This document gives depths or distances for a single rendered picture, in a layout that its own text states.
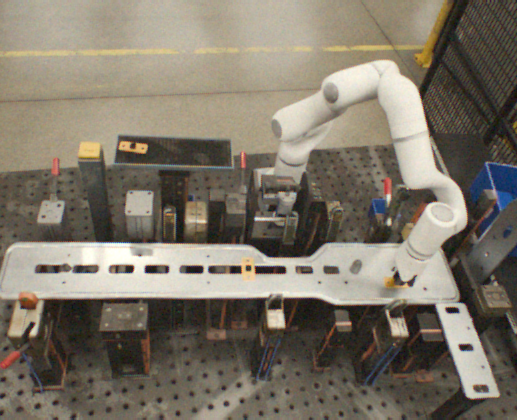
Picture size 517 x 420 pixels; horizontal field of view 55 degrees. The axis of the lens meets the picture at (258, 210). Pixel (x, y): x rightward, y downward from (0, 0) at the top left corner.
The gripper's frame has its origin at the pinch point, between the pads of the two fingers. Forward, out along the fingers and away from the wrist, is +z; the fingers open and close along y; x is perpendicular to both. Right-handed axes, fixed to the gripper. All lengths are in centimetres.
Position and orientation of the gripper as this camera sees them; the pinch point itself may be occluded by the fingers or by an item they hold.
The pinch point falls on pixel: (400, 277)
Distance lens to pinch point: 160.0
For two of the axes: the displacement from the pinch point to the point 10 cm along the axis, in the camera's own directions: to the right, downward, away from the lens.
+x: 9.9, 0.2, 1.5
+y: 0.8, 7.7, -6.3
